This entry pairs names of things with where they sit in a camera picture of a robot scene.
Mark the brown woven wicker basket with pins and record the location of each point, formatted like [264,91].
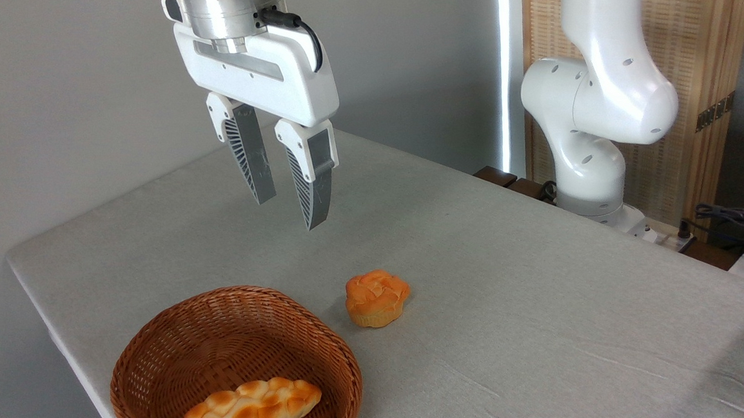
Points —
[224,334]

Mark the dark brown wooden block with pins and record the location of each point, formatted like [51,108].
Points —
[529,188]
[495,175]

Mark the dark metal screen hinge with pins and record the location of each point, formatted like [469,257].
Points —
[715,112]

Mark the white power strip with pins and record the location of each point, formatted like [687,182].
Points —
[661,233]

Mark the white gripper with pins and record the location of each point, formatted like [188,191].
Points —
[254,71]

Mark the small round orange bread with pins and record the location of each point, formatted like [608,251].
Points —
[377,298]

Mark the long braided bread loaf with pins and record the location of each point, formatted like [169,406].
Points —
[242,414]

